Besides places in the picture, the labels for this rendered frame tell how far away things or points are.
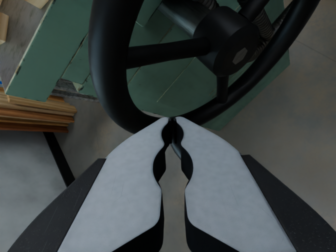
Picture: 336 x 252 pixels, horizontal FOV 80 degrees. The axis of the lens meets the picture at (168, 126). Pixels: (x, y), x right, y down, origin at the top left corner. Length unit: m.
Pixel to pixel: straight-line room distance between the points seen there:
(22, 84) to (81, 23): 0.13
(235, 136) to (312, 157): 0.32
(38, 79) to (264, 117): 0.90
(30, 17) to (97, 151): 1.35
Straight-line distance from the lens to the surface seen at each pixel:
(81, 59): 0.38
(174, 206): 1.22
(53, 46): 0.36
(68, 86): 1.35
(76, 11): 0.34
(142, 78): 0.46
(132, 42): 0.40
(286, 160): 1.02
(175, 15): 0.28
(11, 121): 1.84
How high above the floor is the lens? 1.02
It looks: 56 degrees down
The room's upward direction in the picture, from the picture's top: 78 degrees counter-clockwise
